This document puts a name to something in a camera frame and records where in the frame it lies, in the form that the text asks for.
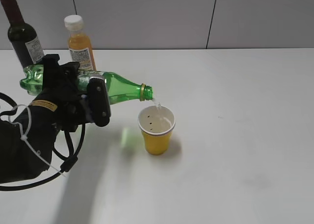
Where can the yellow paper cup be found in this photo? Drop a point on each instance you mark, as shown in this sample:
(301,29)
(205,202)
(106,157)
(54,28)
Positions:
(156,125)

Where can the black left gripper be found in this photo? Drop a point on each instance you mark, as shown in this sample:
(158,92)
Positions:
(59,87)

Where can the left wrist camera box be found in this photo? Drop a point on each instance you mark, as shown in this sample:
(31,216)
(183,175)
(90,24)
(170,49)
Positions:
(98,100)

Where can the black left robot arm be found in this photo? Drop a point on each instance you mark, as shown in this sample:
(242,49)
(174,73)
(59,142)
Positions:
(43,141)

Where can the dark red wine bottle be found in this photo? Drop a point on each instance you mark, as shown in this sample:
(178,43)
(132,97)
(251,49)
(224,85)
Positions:
(22,36)

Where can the green sprite bottle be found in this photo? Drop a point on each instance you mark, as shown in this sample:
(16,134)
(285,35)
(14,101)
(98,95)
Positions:
(118,88)

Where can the white zip tie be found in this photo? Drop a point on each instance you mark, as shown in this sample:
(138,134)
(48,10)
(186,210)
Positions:
(23,134)

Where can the orange juice bottle white cap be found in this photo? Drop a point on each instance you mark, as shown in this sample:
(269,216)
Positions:
(79,43)

